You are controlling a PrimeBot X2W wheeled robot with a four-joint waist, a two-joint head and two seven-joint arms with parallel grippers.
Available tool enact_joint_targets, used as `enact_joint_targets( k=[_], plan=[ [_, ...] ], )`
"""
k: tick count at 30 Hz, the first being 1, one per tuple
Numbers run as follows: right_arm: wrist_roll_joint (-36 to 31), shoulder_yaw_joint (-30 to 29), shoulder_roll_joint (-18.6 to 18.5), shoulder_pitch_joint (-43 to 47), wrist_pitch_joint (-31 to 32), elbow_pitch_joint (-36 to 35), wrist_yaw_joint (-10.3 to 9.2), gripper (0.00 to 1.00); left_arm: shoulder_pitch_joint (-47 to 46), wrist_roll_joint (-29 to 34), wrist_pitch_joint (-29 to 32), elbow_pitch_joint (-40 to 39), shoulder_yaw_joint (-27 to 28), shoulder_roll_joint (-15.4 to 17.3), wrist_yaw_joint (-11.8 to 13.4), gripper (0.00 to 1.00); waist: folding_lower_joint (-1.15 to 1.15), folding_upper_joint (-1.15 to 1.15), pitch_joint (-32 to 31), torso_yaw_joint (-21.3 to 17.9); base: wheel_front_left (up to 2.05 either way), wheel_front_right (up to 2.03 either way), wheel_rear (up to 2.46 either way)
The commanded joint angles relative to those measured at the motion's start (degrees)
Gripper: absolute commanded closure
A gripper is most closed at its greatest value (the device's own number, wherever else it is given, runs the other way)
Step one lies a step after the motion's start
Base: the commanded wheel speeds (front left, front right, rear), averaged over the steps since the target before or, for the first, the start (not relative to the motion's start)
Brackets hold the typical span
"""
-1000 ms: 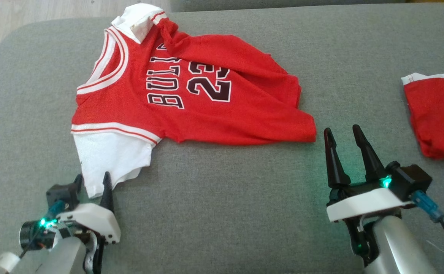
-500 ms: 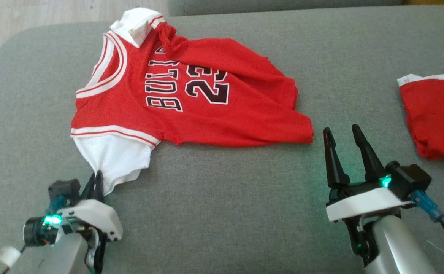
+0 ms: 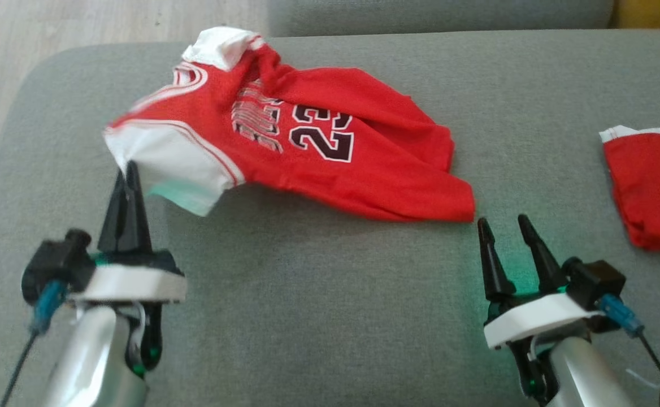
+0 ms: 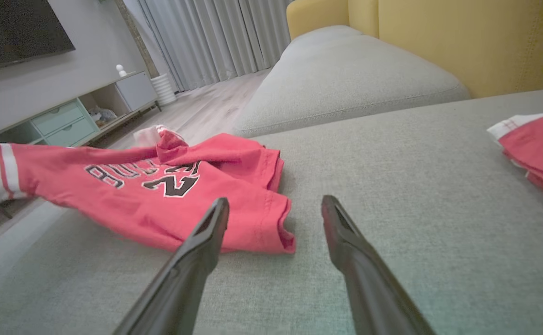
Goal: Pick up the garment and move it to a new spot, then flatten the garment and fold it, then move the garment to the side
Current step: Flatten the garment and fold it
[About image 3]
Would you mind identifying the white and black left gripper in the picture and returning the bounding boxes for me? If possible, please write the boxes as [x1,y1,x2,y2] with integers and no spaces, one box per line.
[70,162,187,304]

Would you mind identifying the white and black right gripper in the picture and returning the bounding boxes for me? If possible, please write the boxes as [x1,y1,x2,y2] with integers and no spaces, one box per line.
[477,215,605,349]

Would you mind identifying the red shorts with white stripe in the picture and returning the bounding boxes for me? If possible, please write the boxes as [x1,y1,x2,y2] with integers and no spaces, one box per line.
[599,124,660,251]

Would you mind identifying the red basketball jersey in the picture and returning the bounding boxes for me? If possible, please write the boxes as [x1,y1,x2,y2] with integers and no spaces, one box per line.
[103,27,476,223]

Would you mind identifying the grey sofa seat cushion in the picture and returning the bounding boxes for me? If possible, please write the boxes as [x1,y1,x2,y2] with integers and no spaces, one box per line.
[267,0,616,38]

